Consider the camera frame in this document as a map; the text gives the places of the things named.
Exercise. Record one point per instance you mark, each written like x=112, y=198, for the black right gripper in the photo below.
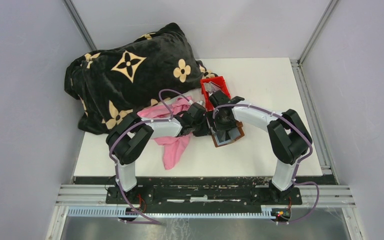
x=230, y=124

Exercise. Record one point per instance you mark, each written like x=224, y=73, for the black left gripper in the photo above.
x=205, y=131

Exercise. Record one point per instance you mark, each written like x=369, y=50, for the black credit card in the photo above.
x=222, y=138

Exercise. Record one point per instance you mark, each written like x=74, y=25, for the brown leather card holder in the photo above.
x=235, y=133

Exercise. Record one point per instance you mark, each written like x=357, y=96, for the stack of cards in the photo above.
x=211, y=87

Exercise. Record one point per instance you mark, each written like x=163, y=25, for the red plastic bin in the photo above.
x=221, y=82

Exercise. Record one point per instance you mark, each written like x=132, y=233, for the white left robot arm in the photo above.
x=127, y=141

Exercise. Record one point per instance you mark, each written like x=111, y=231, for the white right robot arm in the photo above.
x=289, y=138

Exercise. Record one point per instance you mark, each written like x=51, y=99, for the pink cloth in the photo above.
x=166, y=133

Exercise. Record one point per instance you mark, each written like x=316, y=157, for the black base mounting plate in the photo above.
x=203, y=195

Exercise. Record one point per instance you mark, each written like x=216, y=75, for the black floral blanket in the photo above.
x=111, y=83

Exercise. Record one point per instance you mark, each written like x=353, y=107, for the aluminium rail frame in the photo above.
x=327, y=212

